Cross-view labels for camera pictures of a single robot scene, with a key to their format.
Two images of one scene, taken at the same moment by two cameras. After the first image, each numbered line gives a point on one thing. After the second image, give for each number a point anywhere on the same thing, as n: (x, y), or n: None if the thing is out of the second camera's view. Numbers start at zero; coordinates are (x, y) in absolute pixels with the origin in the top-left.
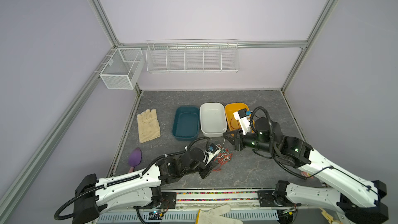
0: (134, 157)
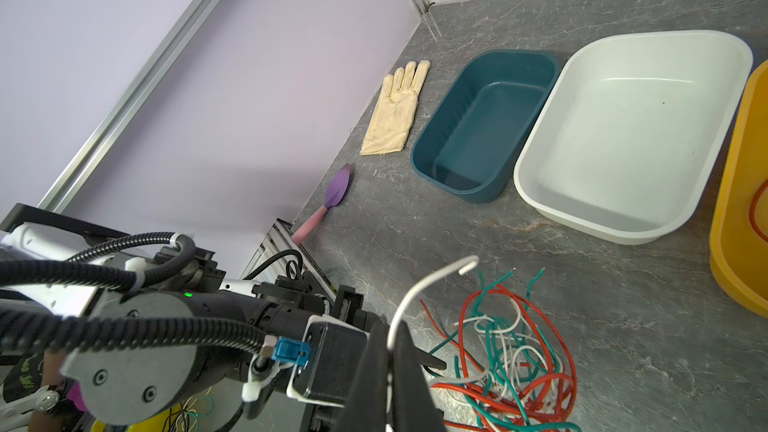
0: (336, 189)
